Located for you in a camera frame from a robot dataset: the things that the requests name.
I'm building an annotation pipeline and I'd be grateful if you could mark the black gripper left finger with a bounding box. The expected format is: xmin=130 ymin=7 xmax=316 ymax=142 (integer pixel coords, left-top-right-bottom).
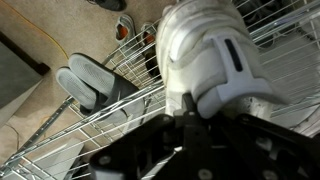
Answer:
xmin=89 ymin=93 xmax=214 ymax=180

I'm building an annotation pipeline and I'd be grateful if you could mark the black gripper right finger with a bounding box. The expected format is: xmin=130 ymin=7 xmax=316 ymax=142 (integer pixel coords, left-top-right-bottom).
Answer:
xmin=213 ymin=114 xmax=320 ymax=180

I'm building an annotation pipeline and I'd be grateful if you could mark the white strap sneaker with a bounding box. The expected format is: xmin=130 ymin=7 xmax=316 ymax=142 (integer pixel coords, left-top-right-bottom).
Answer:
xmin=155 ymin=0 xmax=291 ymax=121

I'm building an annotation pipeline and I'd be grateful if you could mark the dark brown shoe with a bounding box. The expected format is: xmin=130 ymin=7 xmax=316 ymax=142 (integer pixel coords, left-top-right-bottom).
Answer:
xmin=143 ymin=48 xmax=164 ymax=81

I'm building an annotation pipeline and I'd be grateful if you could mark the grey slide sandal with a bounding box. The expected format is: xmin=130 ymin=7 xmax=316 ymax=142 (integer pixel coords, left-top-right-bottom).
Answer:
xmin=68 ymin=53 xmax=146 ymax=124
xmin=55 ymin=66 xmax=111 ymax=116

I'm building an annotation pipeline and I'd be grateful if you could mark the grey sneaker orange insole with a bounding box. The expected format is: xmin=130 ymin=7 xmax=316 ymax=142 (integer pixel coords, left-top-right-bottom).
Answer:
xmin=138 ymin=21 xmax=159 ymax=48
xmin=114 ymin=13 xmax=137 ymax=46

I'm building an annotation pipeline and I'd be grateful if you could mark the grey sofa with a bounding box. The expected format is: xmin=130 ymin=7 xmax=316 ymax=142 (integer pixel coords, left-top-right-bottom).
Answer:
xmin=0 ymin=31 xmax=51 ymax=128

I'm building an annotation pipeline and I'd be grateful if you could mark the black lace-up shoe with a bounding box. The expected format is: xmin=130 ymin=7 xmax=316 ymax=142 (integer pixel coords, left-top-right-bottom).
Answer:
xmin=86 ymin=0 xmax=128 ymax=13

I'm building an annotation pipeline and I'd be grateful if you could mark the chrome wire shoe rack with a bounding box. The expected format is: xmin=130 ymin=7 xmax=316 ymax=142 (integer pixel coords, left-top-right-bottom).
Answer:
xmin=0 ymin=0 xmax=320 ymax=180

